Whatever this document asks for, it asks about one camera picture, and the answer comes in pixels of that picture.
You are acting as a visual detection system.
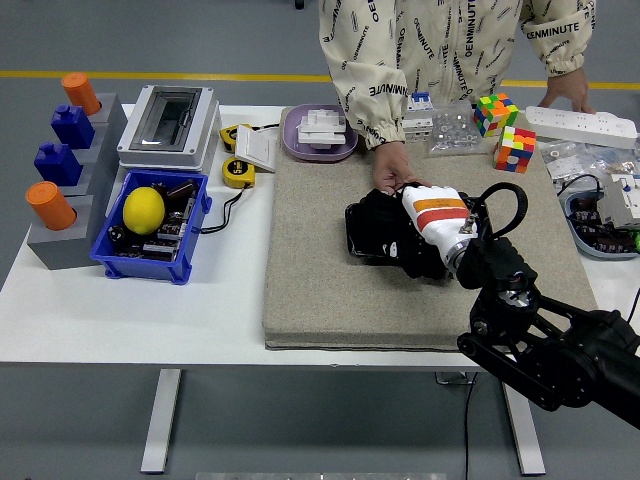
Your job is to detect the person's left hand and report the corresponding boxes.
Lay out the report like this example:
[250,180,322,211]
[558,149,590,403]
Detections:
[538,67,597,114]

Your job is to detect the person's right hand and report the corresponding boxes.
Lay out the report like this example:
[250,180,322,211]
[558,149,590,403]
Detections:
[372,140,431,195]

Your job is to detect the black rag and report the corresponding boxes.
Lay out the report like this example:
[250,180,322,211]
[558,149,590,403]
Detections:
[357,188,459,281]

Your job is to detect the black glossy panel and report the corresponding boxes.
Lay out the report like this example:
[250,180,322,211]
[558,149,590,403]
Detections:
[344,189,494,261]

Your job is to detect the white power strip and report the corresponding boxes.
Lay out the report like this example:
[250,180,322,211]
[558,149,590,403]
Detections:
[525,105,640,149]

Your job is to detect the white blue circuit breaker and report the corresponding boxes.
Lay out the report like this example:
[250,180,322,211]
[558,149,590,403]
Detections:
[403,91,434,144]

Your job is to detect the clear bag of nuts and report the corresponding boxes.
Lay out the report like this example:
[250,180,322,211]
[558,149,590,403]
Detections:
[424,102,486,159]

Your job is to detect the clear bag of washers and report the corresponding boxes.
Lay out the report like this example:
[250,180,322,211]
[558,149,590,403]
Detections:
[540,140,615,184]

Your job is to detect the multicoloured puzzle cube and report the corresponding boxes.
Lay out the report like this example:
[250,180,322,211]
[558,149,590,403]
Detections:
[473,92,521,138]
[493,125,538,174]

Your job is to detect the white plastic parts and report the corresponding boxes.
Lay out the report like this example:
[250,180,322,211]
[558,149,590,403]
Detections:
[296,107,349,153]

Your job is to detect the clear bag of small parts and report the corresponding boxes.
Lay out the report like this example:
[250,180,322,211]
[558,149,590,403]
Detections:
[593,149,640,177]

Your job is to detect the purple tray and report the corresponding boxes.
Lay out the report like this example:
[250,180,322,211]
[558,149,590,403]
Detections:
[280,103,360,163]

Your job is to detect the person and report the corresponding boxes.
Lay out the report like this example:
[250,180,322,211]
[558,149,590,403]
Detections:
[318,0,599,109]

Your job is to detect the grey-brown mat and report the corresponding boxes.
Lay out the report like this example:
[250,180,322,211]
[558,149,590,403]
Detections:
[260,105,599,352]

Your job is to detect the yellow tape measure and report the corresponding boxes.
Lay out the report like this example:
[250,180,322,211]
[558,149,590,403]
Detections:
[200,156,257,235]
[219,122,282,154]

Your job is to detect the grey-blue tray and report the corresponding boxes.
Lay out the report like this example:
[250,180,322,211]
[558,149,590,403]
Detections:
[564,192,640,261]

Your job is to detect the brown cylindrical capacitor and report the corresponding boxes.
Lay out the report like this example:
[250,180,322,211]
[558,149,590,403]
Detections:
[168,179,197,204]

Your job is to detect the yellow lemon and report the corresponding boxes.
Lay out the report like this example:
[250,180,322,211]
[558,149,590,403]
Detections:
[122,187,167,236]

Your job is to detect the blue plastic bin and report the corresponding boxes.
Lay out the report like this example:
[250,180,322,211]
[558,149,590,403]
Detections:
[89,169,214,286]

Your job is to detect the white table leg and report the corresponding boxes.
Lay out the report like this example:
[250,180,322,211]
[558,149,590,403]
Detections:
[501,382,547,476]
[140,368,182,474]

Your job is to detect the orange cylinder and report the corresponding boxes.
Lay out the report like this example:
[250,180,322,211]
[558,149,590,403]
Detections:
[25,181,78,232]
[61,72,102,117]

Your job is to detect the blue block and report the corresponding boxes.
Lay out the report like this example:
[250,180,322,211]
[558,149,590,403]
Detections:
[33,142,84,188]
[50,104,96,150]

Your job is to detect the grey stepped block holder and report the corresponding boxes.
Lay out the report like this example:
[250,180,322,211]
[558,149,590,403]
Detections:
[26,92,127,272]

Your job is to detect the black cable loop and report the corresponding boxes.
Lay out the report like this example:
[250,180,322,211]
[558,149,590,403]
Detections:
[557,173,605,201]

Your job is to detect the white wall switch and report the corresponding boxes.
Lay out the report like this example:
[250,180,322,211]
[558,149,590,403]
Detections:
[234,124,279,175]

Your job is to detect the grey electrical enclosure box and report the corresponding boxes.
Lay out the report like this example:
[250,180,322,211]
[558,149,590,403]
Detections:
[116,84,223,171]

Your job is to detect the black cable under table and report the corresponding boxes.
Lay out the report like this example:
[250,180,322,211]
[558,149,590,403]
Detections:
[434,370,479,480]

